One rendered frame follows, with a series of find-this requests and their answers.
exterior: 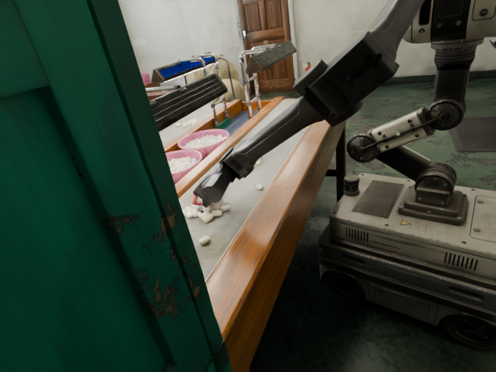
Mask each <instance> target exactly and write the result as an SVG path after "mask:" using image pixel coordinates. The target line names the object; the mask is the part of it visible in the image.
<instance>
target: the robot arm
mask: <svg viewBox="0 0 496 372"><path fill-rule="evenodd" d="M424 1H425V0H388V1H387V3H386V4H385V6H384V7H383V8H382V10H381V11H380V13H379V14H378V16H377V17H376V19H375V20H374V22H373V23H372V25H371V26H370V27H369V29H368V31H367V32H366V33H365V34H364V35H362V36H361V37H360V38H358V39H357V40H356V41H355V42H353V43H352V44H351V45H350V46H349V47H347V48H346V49H345V50H344V51H342V52H341V53H340V54H339V55H338V56H337V57H335V58H334V59H333V60H332V61H330V62H329V63H328V64H326V63H325V62H324V61H323V59H322V58H321V59H319V60H318V61H317V62H316V63H315V64H314V65H313V66H312V67H310V68H309V69H308V70H307V71H306V72H305V73H304V74H303V75H301V76H300V78H299V79H298V80H297V82H296V83H295V85H294V86H293V89H294V90H295V91H296V92H297V93H298V94H299V95H300V98H299V99H298V100H296V101H295V102H294V103H293V104H291V105H290V107H288V108H287V109H286V110H285V111H283V112H282V113H281V114H279V115H278V116H277V117H276V118H275V119H274V120H273V121H271V122H270V123H269V124H268V125H266V126H265V127H264V128H262V129H261V130H260V131H259V132H258V133H257V134H256V135H254V136H253V137H251V138H249V139H245V140H243V141H242V142H239V143H238V144H237V145H236V146H235V147H234V148H233V147H231V148H230V149H229V150H228V152H226V154H225V155H223V157H222V158H221V159H220V161H219V162H218V163H219V164H220V165H219V166H218V167H217V168H216V169H215V170H214V171H213V172H212V174H210V175H209V176H207V177H206V178H205V179H204V180H203V181H202V182H201V183H200V184H199V185H198V186H197V187H196V188H195V189H194V190H193V204H194V205H198V206H200V205H203V206H204V207H205V208H207V207H208V206H210V204H211V203H212V202H214V203H216V202H219V201H221V199H222V197H223V195H224V193H225V191H226V189H227V188H228V185H229V184H230V183H233V182H234V180H235V178H236V179H238V180H240V179H242V178H243V177H244V178H246V177H247V176H248V175H249V174H251V172H252V171H253V170H254V167H253V166H254V164H255V163H256V162H257V161H258V159H260V158H261V157H262V156H263V155H265V154H267V153H268V152H270V151H271V150H272V149H274V148H276V147H277V146H279V145H280V144H281V143H283V142H285V141H286V140H287V139H289V138H290V137H292V136H294V135H295V134H296V133H298V132H299V131H301V130H302V129H304V128H305V127H307V126H309V125H311V124H314V123H317V122H322V121H324V120H325V121H326V122H327V123H328V124H329V125H330V126H331V127H332V128H333V127H334V126H336V125H338V124H340V123H341V122H343V121H345V120H347V119H348V118H349V117H351V116H353V115H354V114H356V113H357V112H358V111H359V110H360V108H361V107H362V105H363V102H362V99H364V98H365V97H366V96H368V95H369V94H370V93H371V92H373V91H374V90H375V89H377V88H378V87H380V86H381V85H382V84H383V83H385V82H386V81H387V80H389V79H390V78H391V77H393V76H394V75H395V74H396V72H397V70H398V68H399V65H398V64H397V63H396V62H395V59H396V52H397V49H398V47H399V44H400V42H401V40H402V38H403V37H404V34H405V33H406V32H407V30H408V28H409V26H410V25H411V23H412V22H413V19H414V18H415V17H416V14H417V13H418V11H419V10H420V8H421V6H422V5H423V3H424ZM198 197H200V198H201V199H202V200H201V201H197V199H198Z"/></svg>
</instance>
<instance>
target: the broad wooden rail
mask: <svg viewBox="0 0 496 372"><path fill-rule="evenodd" d="M346 121H347V120H345V121H343V122H341V123H340V124H338V125H336V126H334V127H333V128H332V127H331V126H330V125H329V124H328V123H327V122H326V121H325V120H324V121H322V122H317V123H314V124H311V125H310V126H309V127H308V128H307V130H306V132H305V134H304V135H303V136H302V138H301V139H300V141H299V143H298V144H297V145H296V147H295V148H294V150H293V152H292V153H291V154H290V156H289V158H288V159H287V160H286V162H285V163H284V165H283V167H282V168H281V169H280V171H279V173H278V174H277V176H276V177H275V179H274V180H273V182H272V183H271V185H270V186H269V188H268V189H267V191H266V192H265V194H264V195H263V197H262V198H261V200H260V201H259V203H258V205H257V206H256V208H255V209H254V210H253V212H252V214H251V215H250V217H249V218H248V219H247V221H246V223H245V224H244V226H243V227H242V228H241V230H240V232H239V233H238V234H237V236H236V238H235V240H234V241H233V242H232V244H231V245H230V247H229V249H228V250H227V251H226V253H225V254H224V256H223V258H222V259H221V260H220V262H219V263H218V265H217V267H216V268H215V269H214V271H213V273H212V275H211V276H210V277H209V279H208V280H207V282H206V286H207V290H208V293H209V296H210V301H211V304H212V307H213V312H214V315H215V317H216V320H217V323H218V326H219V328H220V331H221V335H222V338H223V340H224V342H225V345H226V348H227V352H228V354H229V357H230V364H231V366H232V370H233V372H248V370H249V367H250V365H251V363H252V360H253V357H254V355H255V352H256V350H257V348H258V345H259V342H260V340H261V337H262V335H263V332H264V329H265V328H266V324H267V322H268V319H269V316H270V314H271V312H272V309H273V307H274V304H275V301H276V300H277V297H278V294H279V291H280V288H281V286H282V284H283V281H284V279H285V277H286V273H287V270H288V268H289V266H290V263H291V262H292V259H293V256H294V254H295V250H296V249H297V245H298V243H299V241H300V238H301V235H302V234H303V230H304V228H305V225H306V222H307V221H308V218H309V215H310V213H311V209H312V208H313V205H314V202H315V200H316V198H317V194H318V193H319V190H320V187H321V184H322V183H323V180H324V177H325V175H326V172H327V170H328V166H329V164H330V162H331V159H332V156H333V155H334V152H335V149H336V147H337V144H338V142H339V140H340V136H341V134H342V131H343V129H344V127H345V124H346Z"/></svg>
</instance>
